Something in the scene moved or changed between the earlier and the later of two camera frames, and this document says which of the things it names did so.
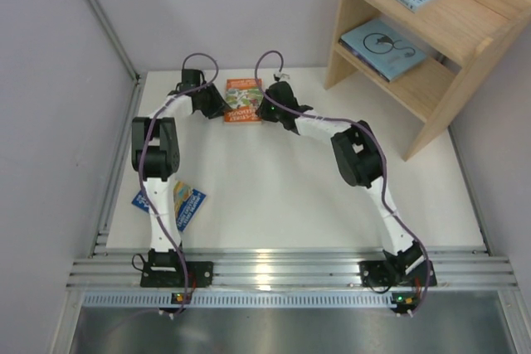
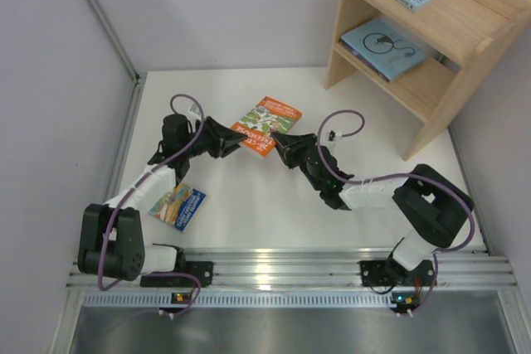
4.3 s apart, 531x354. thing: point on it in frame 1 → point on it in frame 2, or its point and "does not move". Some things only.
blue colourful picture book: x=187 y=202 does not move
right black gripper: x=271 y=104 → x=303 y=151
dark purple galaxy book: x=343 y=43 does not move
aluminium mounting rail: x=290 y=268 does not move
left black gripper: x=211 y=100 → x=214 y=141
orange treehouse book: x=243 y=96 → x=267 y=116
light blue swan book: x=383 y=49 does not move
